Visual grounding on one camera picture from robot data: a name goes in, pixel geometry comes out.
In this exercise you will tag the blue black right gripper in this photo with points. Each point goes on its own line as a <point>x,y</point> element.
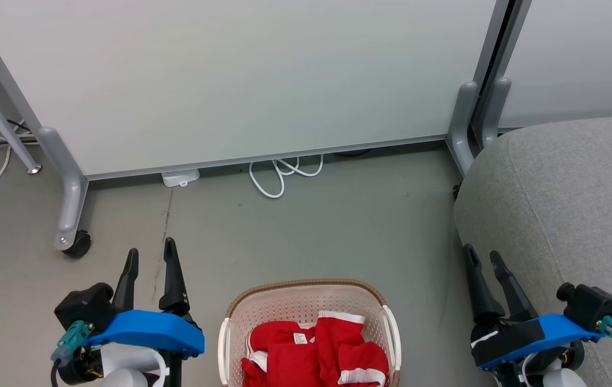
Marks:
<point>520,338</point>

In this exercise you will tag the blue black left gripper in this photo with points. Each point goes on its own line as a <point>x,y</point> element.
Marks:
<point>150,330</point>

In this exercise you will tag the red garment with white trim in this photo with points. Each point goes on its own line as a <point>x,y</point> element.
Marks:
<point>348,344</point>

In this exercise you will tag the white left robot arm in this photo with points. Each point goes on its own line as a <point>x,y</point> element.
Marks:
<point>123,371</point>

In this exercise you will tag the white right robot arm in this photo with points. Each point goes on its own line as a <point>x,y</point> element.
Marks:
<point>558,376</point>

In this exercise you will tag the grey fabric sofa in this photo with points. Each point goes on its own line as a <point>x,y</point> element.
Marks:
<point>569,204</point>

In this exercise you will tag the black caster wheel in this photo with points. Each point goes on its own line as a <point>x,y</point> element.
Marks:
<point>79,245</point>

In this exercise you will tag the white power adapter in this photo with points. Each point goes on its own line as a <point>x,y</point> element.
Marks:
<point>179,177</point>

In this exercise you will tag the small black caster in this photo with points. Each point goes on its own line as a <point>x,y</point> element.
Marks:
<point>455,191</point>

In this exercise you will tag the grey partition foot with caster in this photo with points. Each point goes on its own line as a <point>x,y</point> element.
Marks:
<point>72,193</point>

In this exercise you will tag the white perforated laundry basket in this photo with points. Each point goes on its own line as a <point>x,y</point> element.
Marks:
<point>295,301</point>

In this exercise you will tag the red garment with label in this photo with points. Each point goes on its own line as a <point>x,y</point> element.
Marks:
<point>279,355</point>

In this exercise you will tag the large white partition panel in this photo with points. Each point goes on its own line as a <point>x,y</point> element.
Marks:
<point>230,80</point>

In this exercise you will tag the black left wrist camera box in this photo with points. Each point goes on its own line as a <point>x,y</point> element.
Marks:
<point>83,306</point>

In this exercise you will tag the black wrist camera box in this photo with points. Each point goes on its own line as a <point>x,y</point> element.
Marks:
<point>590,306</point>
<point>83,306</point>

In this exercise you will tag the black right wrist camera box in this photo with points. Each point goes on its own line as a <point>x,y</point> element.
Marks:
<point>590,306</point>

